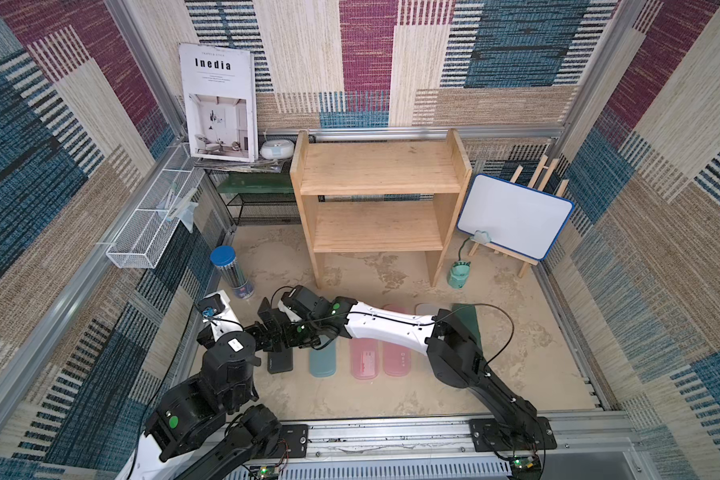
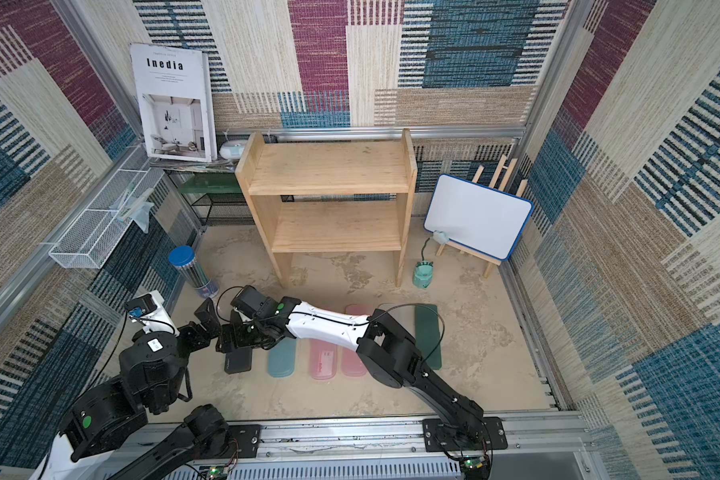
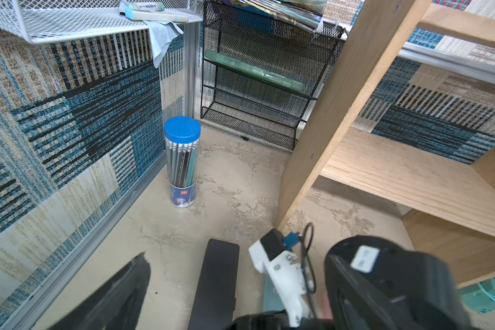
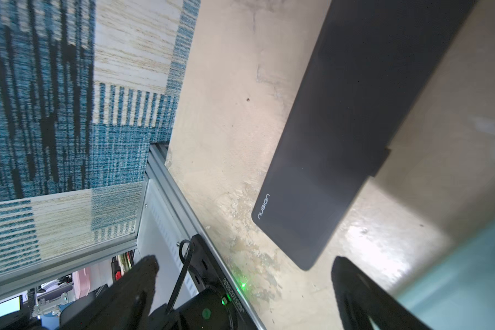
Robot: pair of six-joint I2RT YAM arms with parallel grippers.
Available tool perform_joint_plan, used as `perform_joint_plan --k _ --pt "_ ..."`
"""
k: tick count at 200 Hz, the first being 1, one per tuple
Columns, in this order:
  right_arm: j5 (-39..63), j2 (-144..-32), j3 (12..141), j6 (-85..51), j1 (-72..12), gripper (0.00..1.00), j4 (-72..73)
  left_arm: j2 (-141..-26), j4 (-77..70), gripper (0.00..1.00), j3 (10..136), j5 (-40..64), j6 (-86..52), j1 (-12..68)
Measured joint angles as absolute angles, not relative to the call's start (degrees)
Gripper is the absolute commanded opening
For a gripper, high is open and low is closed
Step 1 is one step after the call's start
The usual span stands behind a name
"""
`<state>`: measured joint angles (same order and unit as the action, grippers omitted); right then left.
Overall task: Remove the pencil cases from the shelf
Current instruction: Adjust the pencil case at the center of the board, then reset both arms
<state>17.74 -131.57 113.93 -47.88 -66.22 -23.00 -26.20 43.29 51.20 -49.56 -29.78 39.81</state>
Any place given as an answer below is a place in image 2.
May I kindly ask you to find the black pencil case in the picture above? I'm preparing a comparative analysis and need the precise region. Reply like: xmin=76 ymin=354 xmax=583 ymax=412
xmin=224 ymin=347 xmax=253 ymax=375

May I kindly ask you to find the light blue pencil case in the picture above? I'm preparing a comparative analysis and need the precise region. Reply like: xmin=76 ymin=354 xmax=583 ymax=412
xmin=267 ymin=338 xmax=297 ymax=379

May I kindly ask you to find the pink pencil case shelf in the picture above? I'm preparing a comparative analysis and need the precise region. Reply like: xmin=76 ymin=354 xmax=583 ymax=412
xmin=309 ymin=339 xmax=338 ymax=381
xmin=340 ymin=304 xmax=373 ymax=378

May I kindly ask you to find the dark green pencil case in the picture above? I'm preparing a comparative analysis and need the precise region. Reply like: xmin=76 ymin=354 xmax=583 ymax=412
xmin=414 ymin=304 xmax=442 ymax=370

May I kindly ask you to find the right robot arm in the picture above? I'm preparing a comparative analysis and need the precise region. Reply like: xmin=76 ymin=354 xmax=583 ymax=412
xmin=216 ymin=285 xmax=493 ymax=451

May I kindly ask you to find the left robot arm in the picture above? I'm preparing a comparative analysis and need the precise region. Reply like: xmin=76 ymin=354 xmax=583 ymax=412
xmin=32 ymin=295 xmax=230 ymax=479

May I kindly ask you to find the clear pencil tube blue cap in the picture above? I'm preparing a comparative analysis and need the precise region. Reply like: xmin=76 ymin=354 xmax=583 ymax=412
xmin=168 ymin=245 xmax=218 ymax=299

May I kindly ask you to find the wooden two-tier shelf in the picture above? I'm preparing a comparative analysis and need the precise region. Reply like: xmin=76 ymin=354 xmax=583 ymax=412
xmin=235 ymin=130 xmax=417 ymax=286

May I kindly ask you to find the green tray on rack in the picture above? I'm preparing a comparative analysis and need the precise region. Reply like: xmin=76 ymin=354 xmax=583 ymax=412
xmin=178 ymin=173 xmax=242 ymax=195

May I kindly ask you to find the white round device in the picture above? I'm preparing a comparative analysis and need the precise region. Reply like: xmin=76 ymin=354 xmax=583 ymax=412
xmin=219 ymin=139 xmax=247 ymax=161

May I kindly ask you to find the wooden easel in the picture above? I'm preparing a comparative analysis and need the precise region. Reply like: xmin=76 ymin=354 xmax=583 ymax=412
xmin=436 ymin=156 xmax=527 ymax=277

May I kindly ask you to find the Inedia magazine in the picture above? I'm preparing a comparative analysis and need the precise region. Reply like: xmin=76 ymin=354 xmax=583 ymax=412
xmin=130 ymin=43 xmax=218 ymax=163

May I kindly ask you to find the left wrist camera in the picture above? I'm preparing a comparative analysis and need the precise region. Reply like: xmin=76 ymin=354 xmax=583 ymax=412
xmin=125 ymin=290 xmax=179 ymax=337

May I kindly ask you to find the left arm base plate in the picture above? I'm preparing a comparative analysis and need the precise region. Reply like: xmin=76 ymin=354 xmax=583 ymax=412
xmin=221 ymin=424 xmax=262 ymax=460

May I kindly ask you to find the black wire mesh rack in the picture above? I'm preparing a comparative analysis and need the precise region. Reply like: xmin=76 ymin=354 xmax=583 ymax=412
xmin=167 ymin=170 xmax=254 ymax=227

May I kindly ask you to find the white wire basket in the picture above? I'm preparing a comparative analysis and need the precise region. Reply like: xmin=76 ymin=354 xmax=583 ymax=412
xmin=49 ymin=169 xmax=163 ymax=269

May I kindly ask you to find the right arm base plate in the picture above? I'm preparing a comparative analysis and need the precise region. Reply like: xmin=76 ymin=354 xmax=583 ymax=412
xmin=422 ymin=416 xmax=508 ymax=454

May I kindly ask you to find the whiteboard with blue frame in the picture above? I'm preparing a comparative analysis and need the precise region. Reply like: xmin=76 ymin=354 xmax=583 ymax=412
xmin=424 ymin=174 xmax=534 ymax=261

